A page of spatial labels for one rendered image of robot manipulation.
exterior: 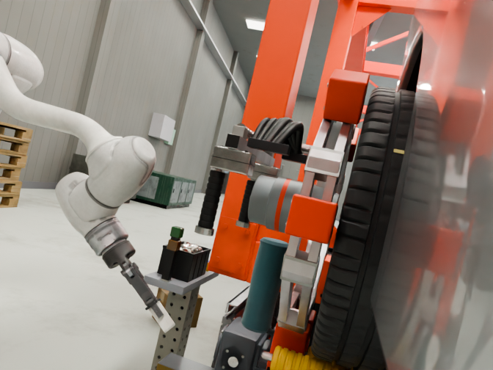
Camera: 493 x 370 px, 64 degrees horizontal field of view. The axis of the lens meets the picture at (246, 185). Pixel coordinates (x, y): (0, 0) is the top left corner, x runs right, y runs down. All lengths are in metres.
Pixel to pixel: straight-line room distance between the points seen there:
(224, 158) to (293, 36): 0.83
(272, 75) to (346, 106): 0.75
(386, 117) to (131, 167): 0.53
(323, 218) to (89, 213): 0.56
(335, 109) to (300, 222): 0.28
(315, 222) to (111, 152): 0.49
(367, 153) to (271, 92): 0.86
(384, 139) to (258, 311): 0.63
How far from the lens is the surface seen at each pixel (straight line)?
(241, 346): 1.36
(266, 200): 0.98
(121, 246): 0.99
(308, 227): 0.66
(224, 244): 1.52
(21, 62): 1.37
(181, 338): 1.82
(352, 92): 0.83
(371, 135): 0.75
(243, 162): 0.86
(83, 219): 1.00
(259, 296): 1.15
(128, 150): 0.90
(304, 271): 0.76
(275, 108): 1.52
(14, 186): 5.16
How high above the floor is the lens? 0.88
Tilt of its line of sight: level
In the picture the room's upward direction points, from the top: 13 degrees clockwise
